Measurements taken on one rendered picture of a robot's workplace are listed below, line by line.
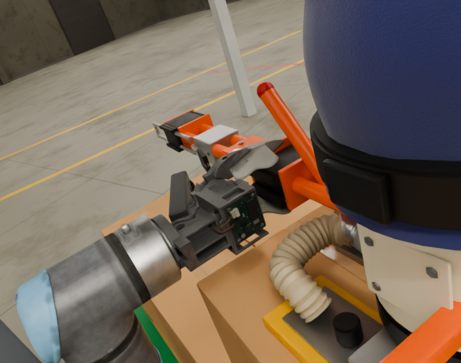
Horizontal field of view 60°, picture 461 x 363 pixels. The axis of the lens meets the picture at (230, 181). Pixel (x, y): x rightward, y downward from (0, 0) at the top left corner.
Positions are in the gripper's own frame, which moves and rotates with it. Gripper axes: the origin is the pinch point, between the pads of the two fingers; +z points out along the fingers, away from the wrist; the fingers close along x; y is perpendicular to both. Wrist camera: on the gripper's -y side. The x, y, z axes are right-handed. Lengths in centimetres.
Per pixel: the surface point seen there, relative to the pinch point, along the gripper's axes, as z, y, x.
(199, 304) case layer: -8, -55, -61
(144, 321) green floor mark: -22, -129, -116
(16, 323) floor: -82, -195, -116
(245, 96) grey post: 183, -314, -93
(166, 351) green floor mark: -21, -103, -116
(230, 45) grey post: 183, -315, -39
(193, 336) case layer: -15, -45, -61
